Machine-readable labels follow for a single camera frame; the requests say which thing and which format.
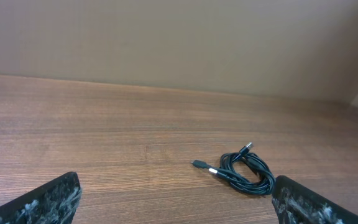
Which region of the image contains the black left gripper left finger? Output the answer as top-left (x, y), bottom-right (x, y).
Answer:
top-left (0, 172), bottom-right (82, 224)

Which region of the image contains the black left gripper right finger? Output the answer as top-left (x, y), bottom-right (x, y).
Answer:
top-left (272, 175), bottom-right (358, 224)

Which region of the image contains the black USB cable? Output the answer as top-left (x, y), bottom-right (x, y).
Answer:
top-left (190, 141), bottom-right (276, 197)

